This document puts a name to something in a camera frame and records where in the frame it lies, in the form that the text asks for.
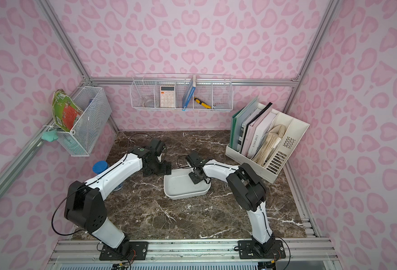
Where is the white pink calculator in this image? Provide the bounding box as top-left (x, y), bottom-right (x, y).
top-left (160, 85), bottom-right (176, 108)

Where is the green red snack bag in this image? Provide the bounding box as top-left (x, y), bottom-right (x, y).
top-left (52, 89), bottom-right (83, 132)

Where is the white file organizer rack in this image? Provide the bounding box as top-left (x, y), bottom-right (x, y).
top-left (226, 109), bottom-right (310, 183)

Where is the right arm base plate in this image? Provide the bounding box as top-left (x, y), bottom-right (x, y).
top-left (234, 239), bottom-right (286, 260)

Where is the white mesh side basket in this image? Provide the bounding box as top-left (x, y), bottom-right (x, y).
top-left (55, 86), bottom-right (112, 157)

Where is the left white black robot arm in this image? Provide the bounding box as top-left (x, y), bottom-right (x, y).
top-left (64, 139), bottom-right (171, 256)

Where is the yellow utility knife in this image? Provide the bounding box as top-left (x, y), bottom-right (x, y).
top-left (194, 97), bottom-right (212, 109)

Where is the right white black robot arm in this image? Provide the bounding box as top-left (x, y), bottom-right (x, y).
top-left (186, 151), bottom-right (276, 247)

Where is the green folder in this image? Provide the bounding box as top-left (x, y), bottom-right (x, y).
top-left (229, 97), bottom-right (258, 150)

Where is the beige paper bundle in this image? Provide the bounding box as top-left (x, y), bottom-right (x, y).
top-left (252, 124), bottom-right (286, 167)

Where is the white plastic storage tray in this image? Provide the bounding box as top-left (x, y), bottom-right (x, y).
top-left (164, 169), bottom-right (211, 200)

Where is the pink white book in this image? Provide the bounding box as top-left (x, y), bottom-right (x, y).
top-left (241, 106), bottom-right (277, 159)

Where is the clear tape roll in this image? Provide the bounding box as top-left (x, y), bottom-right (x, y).
top-left (143, 96), bottom-right (155, 108)

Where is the blue book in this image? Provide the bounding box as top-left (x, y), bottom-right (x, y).
top-left (182, 75), bottom-right (196, 109)

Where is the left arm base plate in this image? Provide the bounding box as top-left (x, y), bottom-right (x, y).
top-left (99, 241), bottom-right (149, 262)

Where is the white wire wall basket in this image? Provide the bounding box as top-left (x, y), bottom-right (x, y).
top-left (130, 73), bottom-right (234, 112)

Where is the mint green wall hook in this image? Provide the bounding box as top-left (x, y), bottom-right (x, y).
top-left (41, 130), bottom-right (59, 142)

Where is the blue lid clear jar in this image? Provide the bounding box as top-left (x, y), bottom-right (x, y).
top-left (92, 160), bottom-right (109, 175)

